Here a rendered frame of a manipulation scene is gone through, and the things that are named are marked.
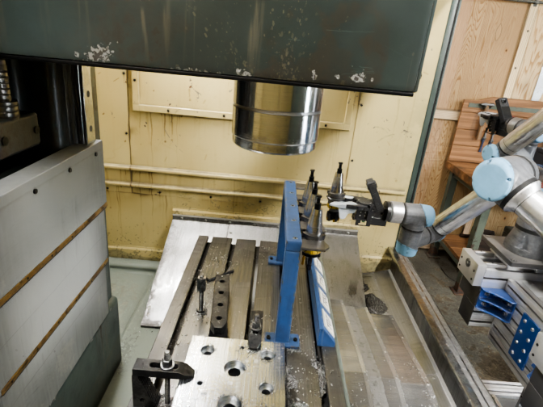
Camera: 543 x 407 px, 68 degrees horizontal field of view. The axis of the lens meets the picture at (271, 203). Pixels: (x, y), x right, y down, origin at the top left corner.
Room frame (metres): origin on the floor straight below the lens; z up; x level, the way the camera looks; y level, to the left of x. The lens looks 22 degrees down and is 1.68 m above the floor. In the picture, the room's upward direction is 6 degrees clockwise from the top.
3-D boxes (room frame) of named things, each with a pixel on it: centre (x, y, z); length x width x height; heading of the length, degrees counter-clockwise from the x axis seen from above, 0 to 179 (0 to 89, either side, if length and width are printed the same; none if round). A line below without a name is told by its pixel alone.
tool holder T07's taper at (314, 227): (0.95, -0.12, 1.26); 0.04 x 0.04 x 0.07
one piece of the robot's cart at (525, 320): (1.12, -0.90, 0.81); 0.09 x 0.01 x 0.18; 1
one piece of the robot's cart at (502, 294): (1.25, -0.85, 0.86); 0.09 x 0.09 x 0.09; 1
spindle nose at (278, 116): (0.73, 0.01, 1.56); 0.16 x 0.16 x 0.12
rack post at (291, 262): (0.90, -0.07, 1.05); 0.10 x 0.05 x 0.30; 91
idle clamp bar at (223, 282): (0.98, 0.12, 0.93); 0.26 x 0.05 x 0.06; 6
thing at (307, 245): (0.90, -0.12, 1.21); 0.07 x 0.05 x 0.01; 91
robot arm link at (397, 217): (1.29, -0.43, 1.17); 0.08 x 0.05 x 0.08; 1
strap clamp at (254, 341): (0.82, 0.01, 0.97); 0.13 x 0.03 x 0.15; 1
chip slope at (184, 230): (1.38, 0.01, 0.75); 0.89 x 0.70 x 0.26; 91
